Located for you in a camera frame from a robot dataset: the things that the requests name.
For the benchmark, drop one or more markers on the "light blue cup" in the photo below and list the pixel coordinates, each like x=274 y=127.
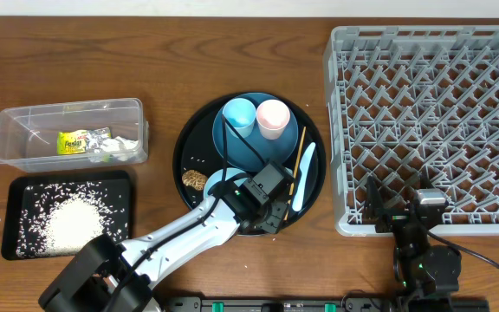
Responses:
x=241 y=114

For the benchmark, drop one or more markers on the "light blue bowl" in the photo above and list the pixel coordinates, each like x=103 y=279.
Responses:
x=217 y=176

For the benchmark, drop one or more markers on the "pink cup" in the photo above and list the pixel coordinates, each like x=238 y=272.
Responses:
x=272 y=117

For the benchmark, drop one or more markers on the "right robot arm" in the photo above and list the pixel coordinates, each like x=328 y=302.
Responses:
x=429 y=273

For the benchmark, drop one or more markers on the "dark blue plate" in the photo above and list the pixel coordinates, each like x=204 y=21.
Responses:
x=240 y=156

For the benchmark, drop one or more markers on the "pile of white rice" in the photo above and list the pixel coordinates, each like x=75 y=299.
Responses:
x=58 y=219

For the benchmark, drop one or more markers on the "wooden chopstick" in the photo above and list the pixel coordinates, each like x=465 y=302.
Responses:
x=297 y=163

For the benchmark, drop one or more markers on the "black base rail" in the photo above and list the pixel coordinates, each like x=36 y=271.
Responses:
x=346 y=304

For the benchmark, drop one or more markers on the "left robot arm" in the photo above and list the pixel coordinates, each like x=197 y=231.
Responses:
x=104 y=276

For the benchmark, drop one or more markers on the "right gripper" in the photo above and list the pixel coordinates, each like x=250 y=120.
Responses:
x=374 y=209

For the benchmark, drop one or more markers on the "grey plastic dishwasher rack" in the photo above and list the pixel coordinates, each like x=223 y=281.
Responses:
x=413 y=102

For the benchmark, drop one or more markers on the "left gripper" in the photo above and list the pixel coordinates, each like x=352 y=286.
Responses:
x=275 y=227

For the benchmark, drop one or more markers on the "yellow foil snack wrapper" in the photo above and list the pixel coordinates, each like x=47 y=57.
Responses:
x=82 y=141

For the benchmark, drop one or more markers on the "black rectangular tray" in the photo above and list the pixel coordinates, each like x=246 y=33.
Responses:
x=15 y=200

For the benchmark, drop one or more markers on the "white tissue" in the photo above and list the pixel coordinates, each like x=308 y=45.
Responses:
x=107 y=149

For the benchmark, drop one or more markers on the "round black serving tray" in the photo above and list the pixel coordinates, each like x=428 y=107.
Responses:
x=195 y=150

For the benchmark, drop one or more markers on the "brown patterned cookie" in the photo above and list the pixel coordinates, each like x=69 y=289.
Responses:
x=194 y=179

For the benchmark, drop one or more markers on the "white plastic knife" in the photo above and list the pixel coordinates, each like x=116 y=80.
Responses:
x=304 y=167

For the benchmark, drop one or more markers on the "clear plastic bin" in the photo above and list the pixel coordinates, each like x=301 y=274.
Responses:
x=28 y=135

